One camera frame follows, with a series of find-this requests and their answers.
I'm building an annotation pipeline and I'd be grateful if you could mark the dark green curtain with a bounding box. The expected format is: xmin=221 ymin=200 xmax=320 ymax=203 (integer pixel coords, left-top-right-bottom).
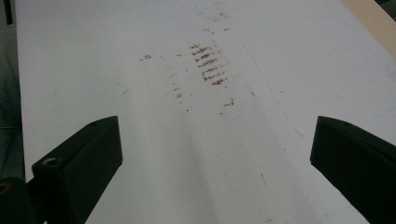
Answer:
xmin=0 ymin=23 xmax=26 ymax=181

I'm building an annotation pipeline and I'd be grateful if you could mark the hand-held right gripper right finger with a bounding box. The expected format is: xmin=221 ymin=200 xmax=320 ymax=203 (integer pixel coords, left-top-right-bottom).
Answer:
xmin=309 ymin=115 xmax=396 ymax=224

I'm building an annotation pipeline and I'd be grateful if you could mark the black metal stand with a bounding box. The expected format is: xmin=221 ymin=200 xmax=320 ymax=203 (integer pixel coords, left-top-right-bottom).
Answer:
xmin=3 ymin=0 xmax=15 ymax=26

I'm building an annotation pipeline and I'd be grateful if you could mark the beige board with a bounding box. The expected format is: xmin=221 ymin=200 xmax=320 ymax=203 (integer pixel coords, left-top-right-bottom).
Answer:
xmin=340 ymin=0 xmax=396 ymax=61

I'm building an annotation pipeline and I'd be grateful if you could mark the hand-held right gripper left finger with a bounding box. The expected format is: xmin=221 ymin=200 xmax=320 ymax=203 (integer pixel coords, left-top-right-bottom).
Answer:
xmin=32 ymin=115 xmax=124 ymax=224

